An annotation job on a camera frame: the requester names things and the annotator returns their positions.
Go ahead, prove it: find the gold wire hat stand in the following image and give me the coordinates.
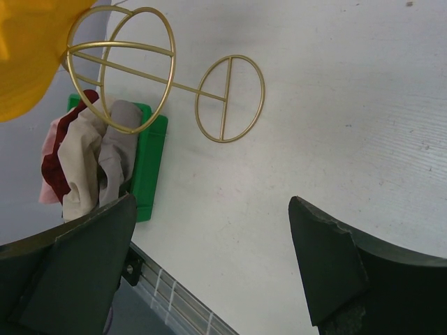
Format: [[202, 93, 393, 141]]
[[62, 6, 266, 144]]

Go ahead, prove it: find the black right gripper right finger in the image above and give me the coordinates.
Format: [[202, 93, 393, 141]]
[[288, 196, 446, 334]]

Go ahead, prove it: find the aluminium table frame rail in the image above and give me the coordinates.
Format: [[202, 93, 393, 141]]
[[105, 243, 237, 335]]

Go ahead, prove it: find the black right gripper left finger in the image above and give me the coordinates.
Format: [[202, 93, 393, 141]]
[[1, 194, 137, 334]]

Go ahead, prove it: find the dark red bucket hat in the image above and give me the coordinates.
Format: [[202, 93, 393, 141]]
[[38, 100, 88, 204]]

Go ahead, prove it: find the grey bucket hat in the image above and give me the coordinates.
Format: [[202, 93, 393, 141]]
[[98, 100, 142, 207]]

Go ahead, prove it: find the beige bucket hat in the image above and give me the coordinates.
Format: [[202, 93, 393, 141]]
[[58, 108, 106, 222]]

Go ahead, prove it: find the green plastic bin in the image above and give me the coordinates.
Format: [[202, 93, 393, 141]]
[[67, 95, 168, 222]]

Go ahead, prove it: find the pink bucket hat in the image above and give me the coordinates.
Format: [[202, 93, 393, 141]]
[[38, 117, 64, 205]]

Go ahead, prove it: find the yellow bucket hat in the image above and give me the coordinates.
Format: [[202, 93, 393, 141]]
[[1, 0, 95, 122]]

